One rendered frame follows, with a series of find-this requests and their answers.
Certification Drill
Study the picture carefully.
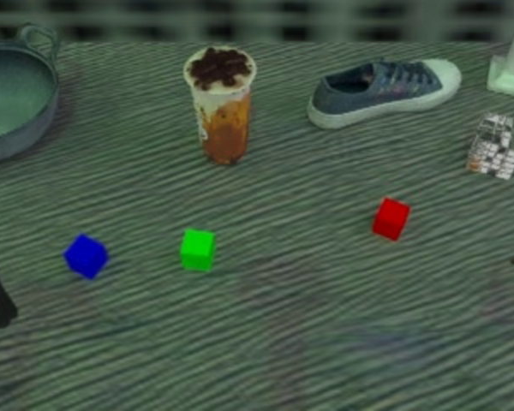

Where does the green cube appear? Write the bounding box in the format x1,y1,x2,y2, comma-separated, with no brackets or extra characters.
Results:
179,229,216,272

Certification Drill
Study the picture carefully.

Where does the red cube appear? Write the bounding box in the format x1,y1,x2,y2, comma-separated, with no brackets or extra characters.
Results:
372,196,412,242

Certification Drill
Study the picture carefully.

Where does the blue cube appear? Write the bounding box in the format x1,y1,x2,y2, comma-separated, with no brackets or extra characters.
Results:
63,233,111,281

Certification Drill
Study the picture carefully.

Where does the iced coffee drink cup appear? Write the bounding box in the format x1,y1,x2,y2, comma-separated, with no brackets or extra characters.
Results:
182,45,258,166

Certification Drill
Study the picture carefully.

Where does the dark blue canvas sneaker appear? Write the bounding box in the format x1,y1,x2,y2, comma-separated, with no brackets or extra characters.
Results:
307,58,463,130

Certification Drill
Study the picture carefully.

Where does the grey metal pan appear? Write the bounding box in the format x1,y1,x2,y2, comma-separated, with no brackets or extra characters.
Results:
0,23,62,166

